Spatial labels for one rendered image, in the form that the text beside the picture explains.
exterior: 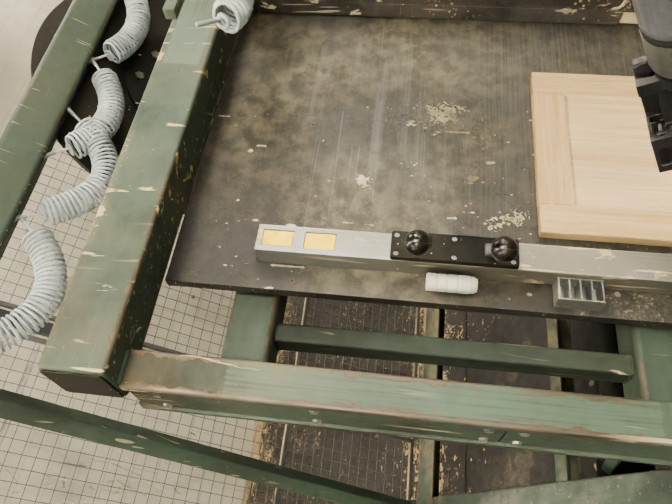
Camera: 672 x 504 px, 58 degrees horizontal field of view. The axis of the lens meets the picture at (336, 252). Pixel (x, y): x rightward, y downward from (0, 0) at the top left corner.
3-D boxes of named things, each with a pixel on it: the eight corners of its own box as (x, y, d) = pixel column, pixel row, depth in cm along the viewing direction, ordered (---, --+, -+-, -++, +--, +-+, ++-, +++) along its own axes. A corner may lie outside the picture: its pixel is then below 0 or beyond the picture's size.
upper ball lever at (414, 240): (426, 257, 96) (431, 257, 83) (403, 256, 97) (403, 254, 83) (428, 234, 96) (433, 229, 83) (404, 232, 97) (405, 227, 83)
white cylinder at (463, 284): (424, 293, 96) (475, 298, 96) (426, 285, 94) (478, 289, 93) (425, 277, 98) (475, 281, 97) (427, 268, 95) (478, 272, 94)
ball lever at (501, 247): (503, 263, 95) (520, 263, 82) (479, 262, 95) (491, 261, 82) (505, 239, 95) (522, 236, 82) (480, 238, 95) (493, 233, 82)
